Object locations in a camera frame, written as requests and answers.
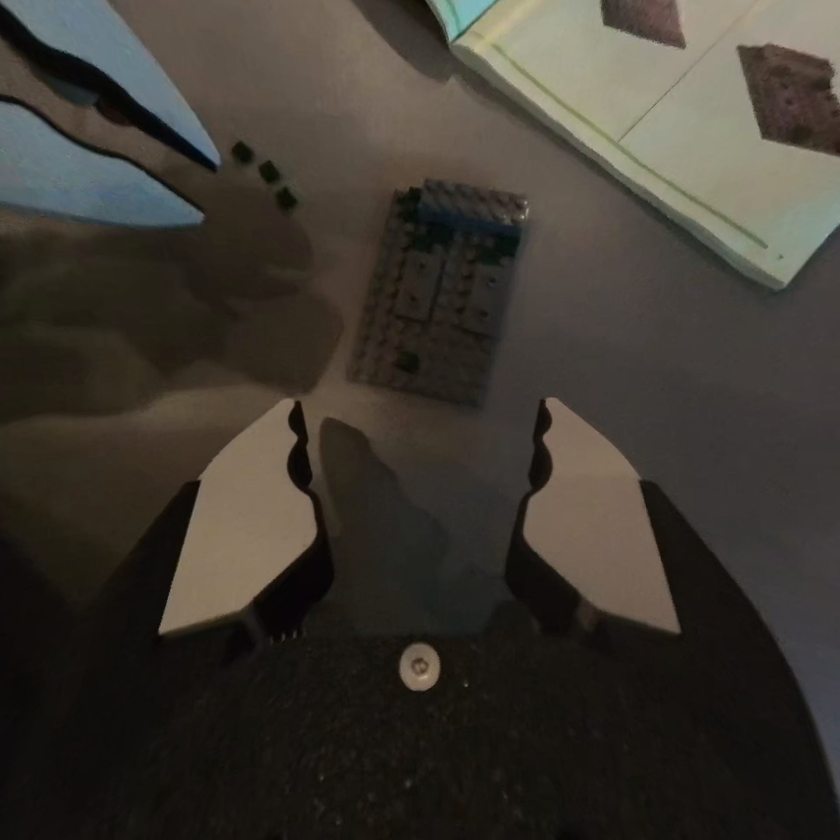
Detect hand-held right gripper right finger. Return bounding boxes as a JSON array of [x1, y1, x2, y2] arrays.
[[504, 397, 682, 637]]

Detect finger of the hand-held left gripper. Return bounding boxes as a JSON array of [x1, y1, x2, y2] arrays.
[[0, 0, 222, 174], [0, 94, 206, 228]]

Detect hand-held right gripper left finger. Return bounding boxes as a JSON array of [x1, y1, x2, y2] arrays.
[[157, 399, 337, 647]]

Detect grey brick baseplate build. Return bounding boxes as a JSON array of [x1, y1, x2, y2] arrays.
[[346, 177, 531, 409]]

